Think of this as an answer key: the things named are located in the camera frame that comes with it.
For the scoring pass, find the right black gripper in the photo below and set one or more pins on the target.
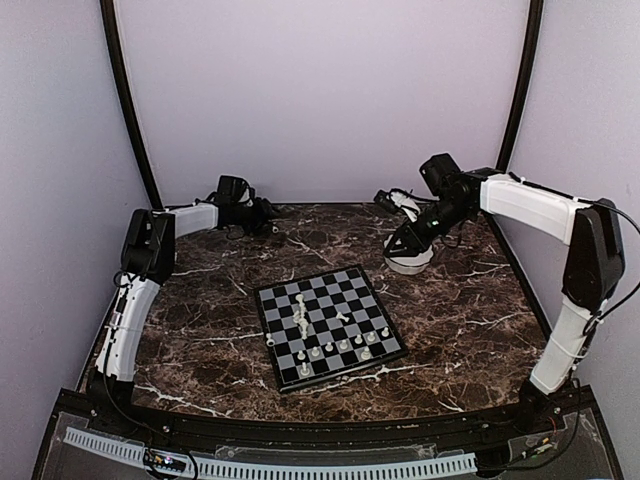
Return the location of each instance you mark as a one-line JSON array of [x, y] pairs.
[[416, 243]]

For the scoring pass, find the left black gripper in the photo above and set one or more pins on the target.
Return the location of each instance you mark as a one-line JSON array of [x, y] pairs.
[[266, 215]]

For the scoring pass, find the white chess king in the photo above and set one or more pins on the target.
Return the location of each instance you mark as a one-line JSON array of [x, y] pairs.
[[301, 302]]

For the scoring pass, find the white chess queen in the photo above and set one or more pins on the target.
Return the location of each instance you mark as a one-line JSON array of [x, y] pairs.
[[304, 328]]

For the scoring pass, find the black and white chessboard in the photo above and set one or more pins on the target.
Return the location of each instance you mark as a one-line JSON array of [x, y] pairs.
[[347, 290]]

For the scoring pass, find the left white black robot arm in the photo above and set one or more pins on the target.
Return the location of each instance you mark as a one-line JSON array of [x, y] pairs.
[[148, 260]]

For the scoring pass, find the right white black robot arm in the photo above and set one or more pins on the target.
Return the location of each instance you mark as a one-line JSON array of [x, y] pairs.
[[589, 230]]

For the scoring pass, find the white scalloped bowl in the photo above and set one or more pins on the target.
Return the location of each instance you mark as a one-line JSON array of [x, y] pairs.
[[410, 265]]

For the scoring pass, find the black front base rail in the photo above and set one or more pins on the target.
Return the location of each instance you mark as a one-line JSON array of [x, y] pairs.
[[478, 429]]

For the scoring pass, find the white slotted cable duct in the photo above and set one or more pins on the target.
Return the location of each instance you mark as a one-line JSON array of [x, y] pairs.
[[251, 463]]

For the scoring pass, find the left black frame post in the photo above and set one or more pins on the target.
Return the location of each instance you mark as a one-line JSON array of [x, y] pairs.
[[126, 100]]

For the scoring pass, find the black frame post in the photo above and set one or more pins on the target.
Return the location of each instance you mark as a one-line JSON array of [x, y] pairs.
[[521, 89], [126, 100]]

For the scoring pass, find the right black frame post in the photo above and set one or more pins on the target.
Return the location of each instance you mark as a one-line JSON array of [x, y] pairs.
[[521, 89]]

